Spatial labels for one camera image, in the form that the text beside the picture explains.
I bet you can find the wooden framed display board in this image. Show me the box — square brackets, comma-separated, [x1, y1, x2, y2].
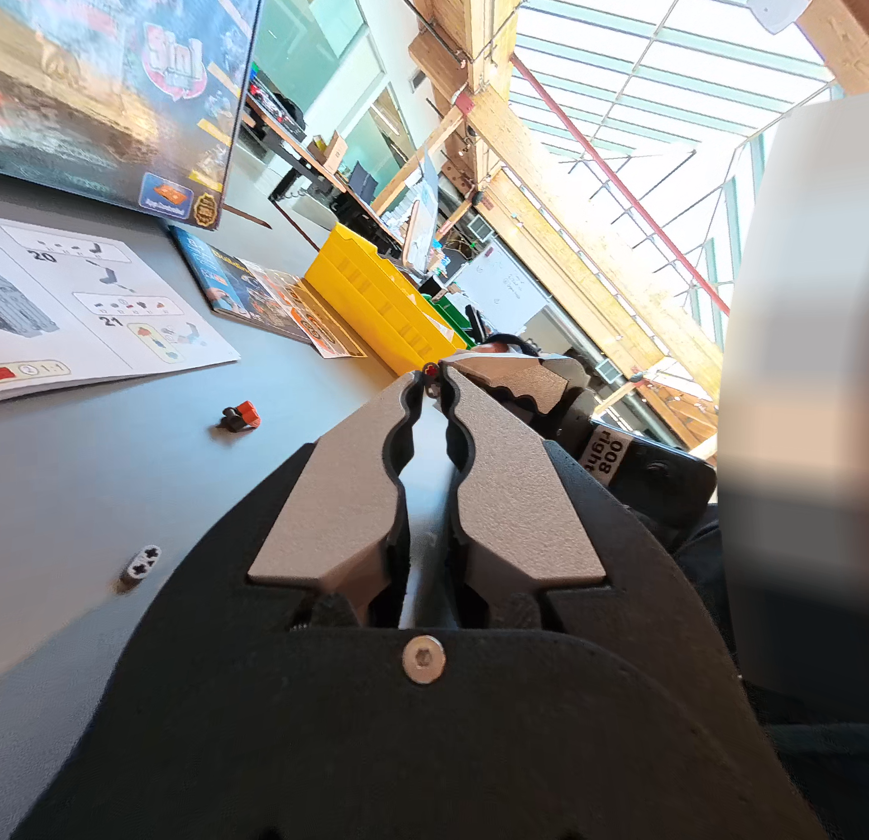
[401, 150, 442, 274]

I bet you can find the blue robot kit box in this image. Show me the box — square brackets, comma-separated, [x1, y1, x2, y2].
[0, 0, 267, 231]

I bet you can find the brown cardboard box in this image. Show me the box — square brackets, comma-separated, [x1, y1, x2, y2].
[309, 130, 349, 175]

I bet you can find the blue robot cover booklet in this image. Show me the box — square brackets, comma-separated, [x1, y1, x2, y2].
[168, 225, 313, 344]

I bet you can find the yellow plastic bin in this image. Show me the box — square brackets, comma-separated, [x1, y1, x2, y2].
[303, 222, 469, 377]

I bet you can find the person's black clothing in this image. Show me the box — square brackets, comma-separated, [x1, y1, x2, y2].
[668, 500, 869, 840]

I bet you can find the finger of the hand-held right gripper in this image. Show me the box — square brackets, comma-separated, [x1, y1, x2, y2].
[451, 366, 571, 416]
[441, 352, 544, 374]

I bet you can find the open white instruction booklet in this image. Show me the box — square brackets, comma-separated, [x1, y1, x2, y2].
[0, 216, 241, 402]

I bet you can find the orange sticker sheet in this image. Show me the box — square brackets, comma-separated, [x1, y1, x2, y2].
[241, 259, 368, 360]

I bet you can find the green plastic bin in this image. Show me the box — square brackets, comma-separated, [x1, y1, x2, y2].
[431, 295, 476, 350]

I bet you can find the background wooden desk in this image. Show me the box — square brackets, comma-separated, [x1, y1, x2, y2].
[241, 93, 408, 243]

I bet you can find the grey desk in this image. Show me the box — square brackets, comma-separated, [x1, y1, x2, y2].
[0, 174, 449, 827]

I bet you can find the whiteboard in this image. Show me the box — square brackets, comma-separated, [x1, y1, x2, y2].
[454, 241, 552, 335]

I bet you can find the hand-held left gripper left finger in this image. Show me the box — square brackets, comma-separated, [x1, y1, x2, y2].
[248, 370, 423, 608]

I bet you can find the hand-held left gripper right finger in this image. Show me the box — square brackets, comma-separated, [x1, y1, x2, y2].
[440, 366, 607, 617]

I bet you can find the red ceiling pipe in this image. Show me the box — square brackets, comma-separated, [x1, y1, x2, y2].
[509, 52, 733, 318]

